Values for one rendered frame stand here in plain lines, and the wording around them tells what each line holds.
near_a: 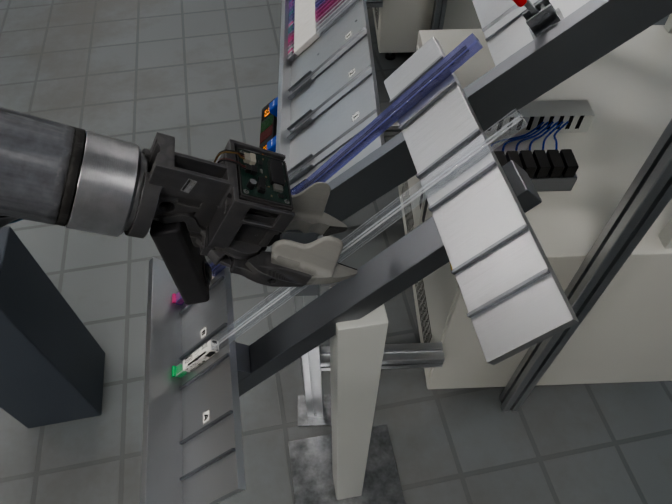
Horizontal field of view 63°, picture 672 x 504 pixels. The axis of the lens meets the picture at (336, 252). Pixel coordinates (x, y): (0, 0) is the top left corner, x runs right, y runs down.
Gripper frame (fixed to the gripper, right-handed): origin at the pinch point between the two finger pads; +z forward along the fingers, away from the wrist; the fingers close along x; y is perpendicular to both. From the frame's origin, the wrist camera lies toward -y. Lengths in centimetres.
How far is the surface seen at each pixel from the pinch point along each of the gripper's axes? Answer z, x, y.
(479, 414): 81, 11, -61
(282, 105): 9, 49, -18
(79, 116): -17, 149, -118
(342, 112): 12.9, 36.7, -7.6
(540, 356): 70, 11, -31
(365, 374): 15.0, -3.1, -19.1
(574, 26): 19.6, 17.3, 24.1
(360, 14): 17, 58, -1
